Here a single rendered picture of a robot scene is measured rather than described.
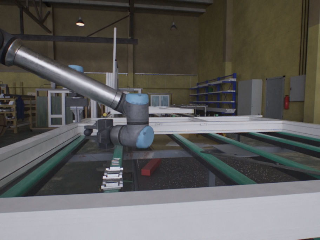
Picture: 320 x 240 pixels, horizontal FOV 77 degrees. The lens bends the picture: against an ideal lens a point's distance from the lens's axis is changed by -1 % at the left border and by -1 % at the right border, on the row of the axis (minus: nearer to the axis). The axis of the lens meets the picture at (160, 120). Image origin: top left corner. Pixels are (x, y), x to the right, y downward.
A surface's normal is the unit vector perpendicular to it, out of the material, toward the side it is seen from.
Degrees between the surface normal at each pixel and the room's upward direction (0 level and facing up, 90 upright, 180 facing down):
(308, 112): 90
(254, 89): 90
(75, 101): 90
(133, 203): 0
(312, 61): 90
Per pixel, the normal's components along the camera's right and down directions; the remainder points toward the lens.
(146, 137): 0.87, 0.13
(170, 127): 0.13, 0.09
